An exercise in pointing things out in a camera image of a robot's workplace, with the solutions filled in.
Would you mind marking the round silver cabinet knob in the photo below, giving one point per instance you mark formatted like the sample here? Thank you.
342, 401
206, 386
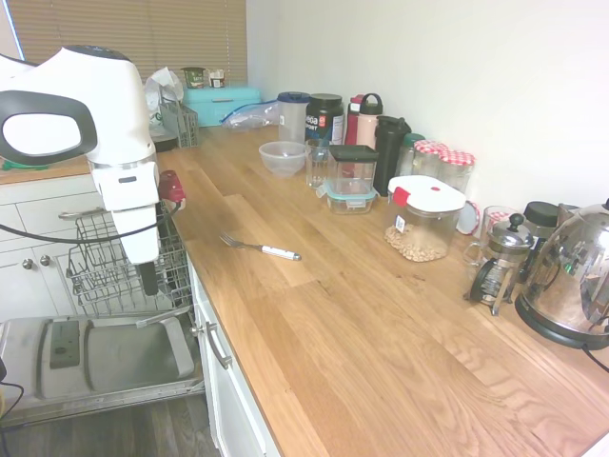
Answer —
45, 260
27, 264

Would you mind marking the green plastic lid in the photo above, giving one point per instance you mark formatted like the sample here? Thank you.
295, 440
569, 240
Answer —
21, 165

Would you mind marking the black protein powder tub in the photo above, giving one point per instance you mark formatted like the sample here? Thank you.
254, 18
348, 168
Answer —
326, 119

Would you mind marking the clear container black lid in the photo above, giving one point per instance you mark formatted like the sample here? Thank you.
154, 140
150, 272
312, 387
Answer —
353, 164

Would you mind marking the red wrist camera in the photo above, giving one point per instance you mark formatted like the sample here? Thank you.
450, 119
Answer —
170, 186

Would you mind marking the green paper cup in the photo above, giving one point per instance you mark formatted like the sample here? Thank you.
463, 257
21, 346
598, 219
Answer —
193, 77

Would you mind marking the black food tray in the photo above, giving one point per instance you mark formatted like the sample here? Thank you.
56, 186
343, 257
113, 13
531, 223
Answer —
166, 143

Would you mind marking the small dark jar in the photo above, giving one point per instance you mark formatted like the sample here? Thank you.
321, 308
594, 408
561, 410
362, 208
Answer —
217, 79

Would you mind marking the red water bottle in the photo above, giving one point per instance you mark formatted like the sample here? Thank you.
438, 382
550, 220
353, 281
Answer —
352, 126

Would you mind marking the teal bread box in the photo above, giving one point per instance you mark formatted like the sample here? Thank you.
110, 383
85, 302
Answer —
223, 105

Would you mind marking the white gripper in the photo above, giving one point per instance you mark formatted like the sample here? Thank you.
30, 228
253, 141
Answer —
126, 195

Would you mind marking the glass jar green lid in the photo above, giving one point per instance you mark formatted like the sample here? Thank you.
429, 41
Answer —
406, 154

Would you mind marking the pink bottle black cap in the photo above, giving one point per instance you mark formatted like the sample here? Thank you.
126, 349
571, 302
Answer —
368, 128

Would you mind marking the black shaker bottle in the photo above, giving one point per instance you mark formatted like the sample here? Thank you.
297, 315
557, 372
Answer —
387, 157

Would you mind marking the metal rack rail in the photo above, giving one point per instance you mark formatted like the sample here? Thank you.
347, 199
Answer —
162, 316

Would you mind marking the clear drinking glass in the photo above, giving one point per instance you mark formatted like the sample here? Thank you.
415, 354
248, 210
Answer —
316, 166

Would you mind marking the stainless steel kettle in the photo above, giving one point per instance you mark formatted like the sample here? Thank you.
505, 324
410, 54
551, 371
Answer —
571, 266

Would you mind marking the jar red checked lid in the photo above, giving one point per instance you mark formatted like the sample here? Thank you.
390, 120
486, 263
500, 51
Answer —
457, 171
426, 159

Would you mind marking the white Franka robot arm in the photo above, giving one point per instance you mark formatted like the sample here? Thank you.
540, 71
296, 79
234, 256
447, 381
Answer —
114, 95

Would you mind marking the clear zip bag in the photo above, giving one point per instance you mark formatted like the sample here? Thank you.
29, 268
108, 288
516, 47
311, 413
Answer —
247, 118

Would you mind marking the white plastic shopping bag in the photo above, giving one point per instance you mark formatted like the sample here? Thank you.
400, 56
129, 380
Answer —
162, 90

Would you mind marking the nut container white lid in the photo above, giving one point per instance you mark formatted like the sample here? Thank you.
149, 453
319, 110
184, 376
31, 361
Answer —
423, 219

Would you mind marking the grey cutlery basket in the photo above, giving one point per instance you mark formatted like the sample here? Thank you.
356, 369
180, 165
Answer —
183, 126

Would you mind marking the open dishwasher door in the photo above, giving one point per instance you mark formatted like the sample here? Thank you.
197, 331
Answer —
128, 352

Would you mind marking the open glass jar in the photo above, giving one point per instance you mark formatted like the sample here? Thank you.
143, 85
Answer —
495, 221

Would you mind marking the loose red checked lid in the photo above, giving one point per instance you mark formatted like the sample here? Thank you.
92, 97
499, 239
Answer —
468, 219

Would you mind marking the brown window blinds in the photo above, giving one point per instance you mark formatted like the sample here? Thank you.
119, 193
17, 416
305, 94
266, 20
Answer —
190, 33

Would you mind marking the glass container teal lid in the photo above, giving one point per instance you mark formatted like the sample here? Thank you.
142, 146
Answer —
349, 202

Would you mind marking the clear plastic bowl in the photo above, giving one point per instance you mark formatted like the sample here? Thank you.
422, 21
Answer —
281, 159

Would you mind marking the glass french press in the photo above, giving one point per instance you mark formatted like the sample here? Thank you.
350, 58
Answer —
504, 266

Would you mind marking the clear pitcher blue lid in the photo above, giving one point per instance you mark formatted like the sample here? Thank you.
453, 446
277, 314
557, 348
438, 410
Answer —
292, 119

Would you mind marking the dark detergent dispenser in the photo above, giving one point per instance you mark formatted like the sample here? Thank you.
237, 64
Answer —
64, 345

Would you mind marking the small silver door knob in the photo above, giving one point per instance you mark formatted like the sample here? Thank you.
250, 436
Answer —
195, 330

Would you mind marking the black kettle base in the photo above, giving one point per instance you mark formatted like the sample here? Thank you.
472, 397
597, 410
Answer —
547, 328

